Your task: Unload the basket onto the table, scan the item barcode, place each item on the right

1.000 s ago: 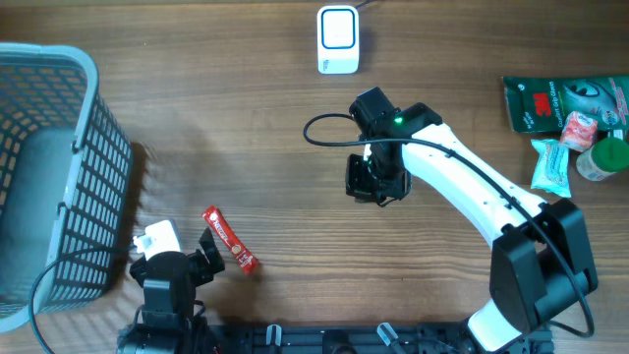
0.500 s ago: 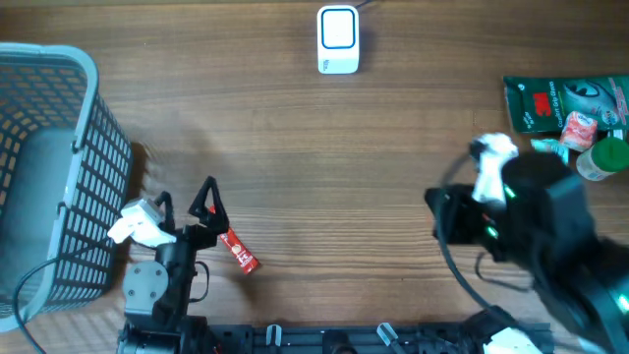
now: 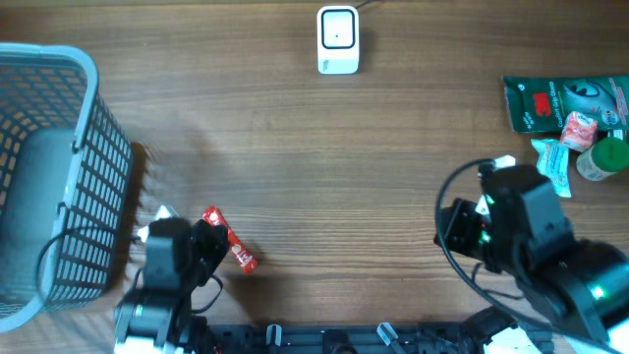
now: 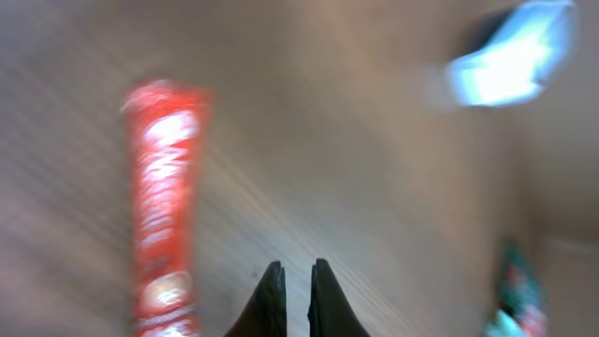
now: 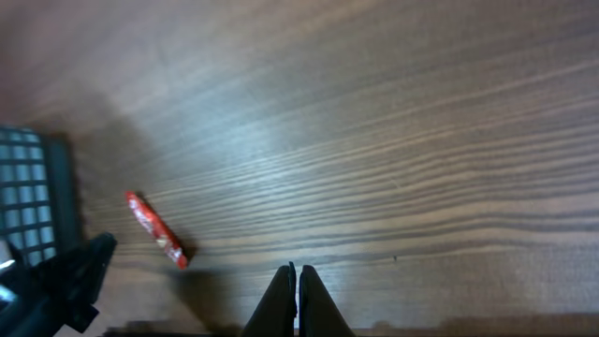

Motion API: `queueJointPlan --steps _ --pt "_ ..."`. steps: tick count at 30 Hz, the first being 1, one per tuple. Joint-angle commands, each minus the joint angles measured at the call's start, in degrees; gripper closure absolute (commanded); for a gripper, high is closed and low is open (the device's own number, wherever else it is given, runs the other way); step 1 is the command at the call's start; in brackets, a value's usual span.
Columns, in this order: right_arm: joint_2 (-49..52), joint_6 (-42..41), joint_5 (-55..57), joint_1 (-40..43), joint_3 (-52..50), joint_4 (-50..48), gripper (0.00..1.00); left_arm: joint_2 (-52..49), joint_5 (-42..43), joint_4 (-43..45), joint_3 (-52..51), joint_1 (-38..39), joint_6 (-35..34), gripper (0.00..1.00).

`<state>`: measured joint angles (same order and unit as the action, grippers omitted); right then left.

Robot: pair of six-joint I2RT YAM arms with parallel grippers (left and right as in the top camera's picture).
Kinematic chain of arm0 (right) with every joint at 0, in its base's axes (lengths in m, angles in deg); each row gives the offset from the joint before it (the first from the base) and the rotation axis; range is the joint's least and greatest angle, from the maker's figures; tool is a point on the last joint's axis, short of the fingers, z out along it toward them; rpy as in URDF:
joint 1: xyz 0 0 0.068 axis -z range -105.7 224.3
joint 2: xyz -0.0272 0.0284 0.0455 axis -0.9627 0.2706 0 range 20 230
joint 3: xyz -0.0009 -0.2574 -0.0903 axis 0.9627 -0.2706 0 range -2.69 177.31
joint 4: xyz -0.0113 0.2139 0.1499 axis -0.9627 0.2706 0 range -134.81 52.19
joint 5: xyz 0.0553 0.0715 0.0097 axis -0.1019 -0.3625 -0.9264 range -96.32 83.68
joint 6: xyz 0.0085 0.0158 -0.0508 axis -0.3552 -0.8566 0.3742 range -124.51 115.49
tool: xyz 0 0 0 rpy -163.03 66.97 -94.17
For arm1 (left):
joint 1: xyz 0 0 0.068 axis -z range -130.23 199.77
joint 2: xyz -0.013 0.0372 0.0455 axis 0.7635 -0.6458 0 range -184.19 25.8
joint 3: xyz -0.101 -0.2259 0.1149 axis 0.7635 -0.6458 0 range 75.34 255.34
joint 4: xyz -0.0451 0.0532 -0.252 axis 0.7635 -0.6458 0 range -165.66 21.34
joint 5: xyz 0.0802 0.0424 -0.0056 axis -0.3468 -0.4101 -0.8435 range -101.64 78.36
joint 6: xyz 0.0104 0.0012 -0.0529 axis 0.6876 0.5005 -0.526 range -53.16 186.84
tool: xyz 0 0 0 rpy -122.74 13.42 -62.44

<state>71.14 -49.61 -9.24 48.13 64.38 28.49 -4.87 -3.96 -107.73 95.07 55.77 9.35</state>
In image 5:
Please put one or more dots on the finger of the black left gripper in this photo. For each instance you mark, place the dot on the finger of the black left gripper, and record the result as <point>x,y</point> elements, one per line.
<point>78,275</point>

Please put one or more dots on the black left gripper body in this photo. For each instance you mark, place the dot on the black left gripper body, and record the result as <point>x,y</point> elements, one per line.
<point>36,312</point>

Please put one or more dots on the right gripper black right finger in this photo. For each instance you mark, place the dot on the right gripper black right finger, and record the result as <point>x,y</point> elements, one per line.
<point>318,313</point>

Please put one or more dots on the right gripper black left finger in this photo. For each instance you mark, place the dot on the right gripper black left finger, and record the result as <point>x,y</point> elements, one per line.
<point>275,314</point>

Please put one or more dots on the red snack stick packet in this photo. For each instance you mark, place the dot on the red snack stick packet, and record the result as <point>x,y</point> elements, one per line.
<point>158,229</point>

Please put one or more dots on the grey plastic mesh basket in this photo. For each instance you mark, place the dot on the grey plastic mesh basket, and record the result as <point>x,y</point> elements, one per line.
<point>39,211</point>

